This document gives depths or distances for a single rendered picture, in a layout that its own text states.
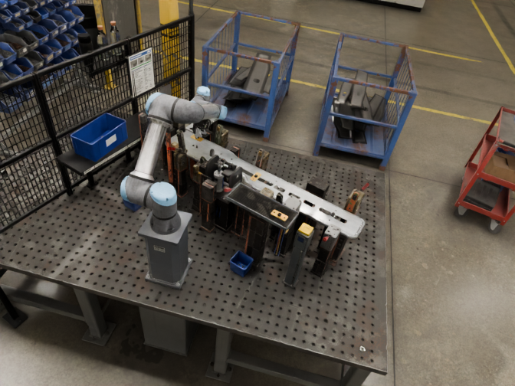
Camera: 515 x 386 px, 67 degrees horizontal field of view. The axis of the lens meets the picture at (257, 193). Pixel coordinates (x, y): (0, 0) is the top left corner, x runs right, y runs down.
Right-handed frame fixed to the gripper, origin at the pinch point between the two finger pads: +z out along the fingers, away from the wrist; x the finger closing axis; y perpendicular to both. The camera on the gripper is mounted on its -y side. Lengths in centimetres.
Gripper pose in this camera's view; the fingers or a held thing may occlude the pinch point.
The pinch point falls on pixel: (197, 135)
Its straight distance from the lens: 256.3
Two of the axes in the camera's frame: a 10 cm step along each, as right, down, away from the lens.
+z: -1.7, 6.9, 7.0
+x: 5.3, -5.4, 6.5
